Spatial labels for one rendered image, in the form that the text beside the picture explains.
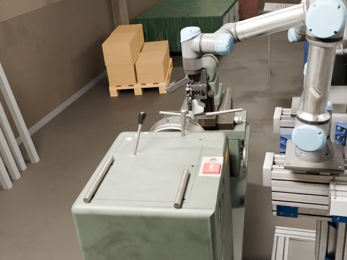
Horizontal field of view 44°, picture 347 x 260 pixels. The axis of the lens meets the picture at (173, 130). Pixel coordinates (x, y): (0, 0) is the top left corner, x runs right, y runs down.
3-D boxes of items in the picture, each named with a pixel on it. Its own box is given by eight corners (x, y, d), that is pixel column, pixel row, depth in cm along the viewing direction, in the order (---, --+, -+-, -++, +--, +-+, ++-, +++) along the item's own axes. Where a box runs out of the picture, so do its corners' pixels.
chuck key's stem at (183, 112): (179, 136, 177) (180, 111, 172) (180, 133, 179) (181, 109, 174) (185, 136, 177) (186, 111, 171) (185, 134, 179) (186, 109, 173)
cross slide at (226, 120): (233, 130, 251) (233, 123, 250) (162, 130, 260) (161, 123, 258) (235, 117, 267) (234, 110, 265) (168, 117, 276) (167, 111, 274)
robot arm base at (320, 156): (333, 145, 177) (334, 124, 173) (334, 164, 164) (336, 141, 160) (295, 143, 182) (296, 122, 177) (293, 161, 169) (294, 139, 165)
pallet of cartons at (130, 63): (178, 66, 677) (174, 20, 646) (166, 95, 569) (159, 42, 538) (126, 68, 693) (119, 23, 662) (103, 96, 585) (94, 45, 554)
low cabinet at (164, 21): (167, 32, 896) (163, -1, 867) (240, 30, 850) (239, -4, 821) (137, 57, 748) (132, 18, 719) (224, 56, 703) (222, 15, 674)
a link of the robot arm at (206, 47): (236, 28, 157) (208, 28, 162) (227, 36, 148) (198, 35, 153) (237, 49, 161) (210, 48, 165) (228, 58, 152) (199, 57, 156)
